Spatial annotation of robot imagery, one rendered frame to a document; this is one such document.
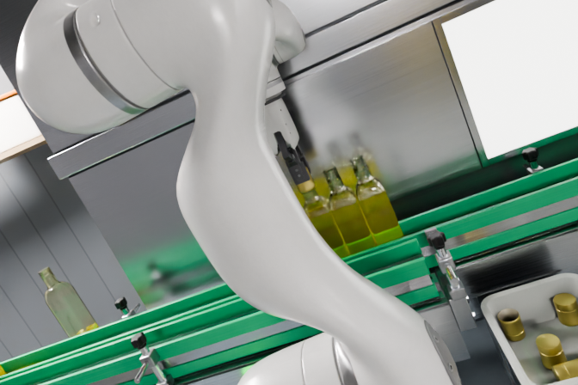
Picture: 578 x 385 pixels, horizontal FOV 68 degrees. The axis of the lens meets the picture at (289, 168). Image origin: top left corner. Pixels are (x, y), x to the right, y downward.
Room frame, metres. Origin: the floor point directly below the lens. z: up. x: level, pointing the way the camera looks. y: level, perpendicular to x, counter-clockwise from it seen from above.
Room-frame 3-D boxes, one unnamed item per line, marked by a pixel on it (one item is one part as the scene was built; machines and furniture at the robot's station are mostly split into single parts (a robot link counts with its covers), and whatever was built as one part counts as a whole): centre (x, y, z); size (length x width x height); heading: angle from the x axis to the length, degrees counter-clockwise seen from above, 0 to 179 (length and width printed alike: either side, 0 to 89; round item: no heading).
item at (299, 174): (0.81, -0.01, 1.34); 0.03 x 0.03 x 0.07; 77
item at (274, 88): (0.85, -0.02, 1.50); 0.09 x 0.08 x 0.03; 167
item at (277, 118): (0.84, -0.02, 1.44); 0.10 x 0.07 x 0.11; 167
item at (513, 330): (0.64, -0.24, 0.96); 0.04 x 0.04 x 0.04
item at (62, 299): (1.11, 0.70, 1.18); 0.06 x 0.06 x 0.26; 85
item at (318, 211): (0.84, -0.02, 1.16); 0.06 x 0.06 x 0.21; 77
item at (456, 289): (0.68, -0.18, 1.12); 0.17 x 0.03 x 0.12; 168
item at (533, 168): (0.82, -0.46, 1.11); 0.07 x 0.04 x 0.13; 168
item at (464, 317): (0.70, -0.18, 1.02); 0.09 x 0.04 x 0.07; 168
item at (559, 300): (0.62, -0.33, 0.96); 0.04 x 0.04 x 0.04
